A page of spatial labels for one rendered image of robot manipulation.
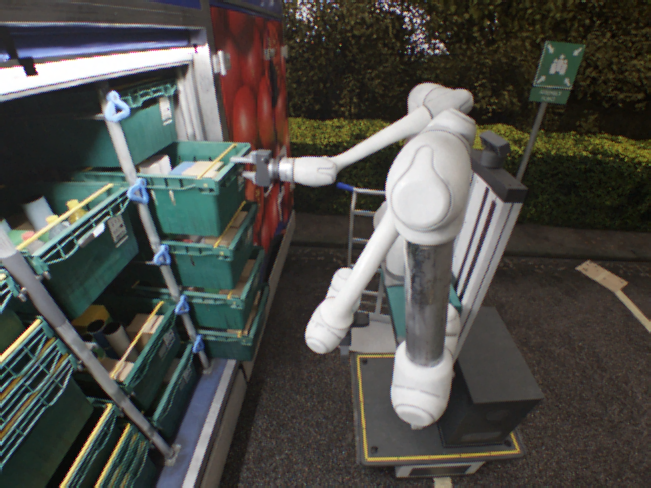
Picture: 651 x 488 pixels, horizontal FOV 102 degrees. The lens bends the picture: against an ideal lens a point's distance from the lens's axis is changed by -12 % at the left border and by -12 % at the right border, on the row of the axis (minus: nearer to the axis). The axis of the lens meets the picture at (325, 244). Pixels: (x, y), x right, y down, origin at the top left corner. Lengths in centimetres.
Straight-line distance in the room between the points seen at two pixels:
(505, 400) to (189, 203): 152
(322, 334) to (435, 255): 41
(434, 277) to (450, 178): 23
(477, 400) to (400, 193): 120
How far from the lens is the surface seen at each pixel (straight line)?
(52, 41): 92
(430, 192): 48
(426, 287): 65
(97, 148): 128
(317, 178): 112
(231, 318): 152
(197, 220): 120
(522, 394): 166
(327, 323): 87
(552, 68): 379
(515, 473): 246
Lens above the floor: 210
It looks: 35 degrees down
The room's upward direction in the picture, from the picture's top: straight up
